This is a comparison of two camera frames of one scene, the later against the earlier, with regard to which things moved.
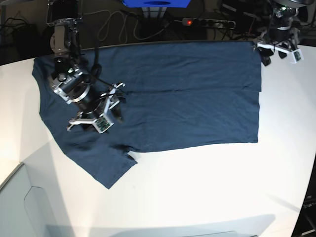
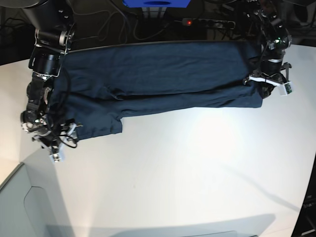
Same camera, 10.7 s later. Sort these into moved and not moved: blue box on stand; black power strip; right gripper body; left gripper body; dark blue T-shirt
Moved: left gripper body; right gripper body; dark blue T-shirt
Not moved: blue box on stand; black power strip
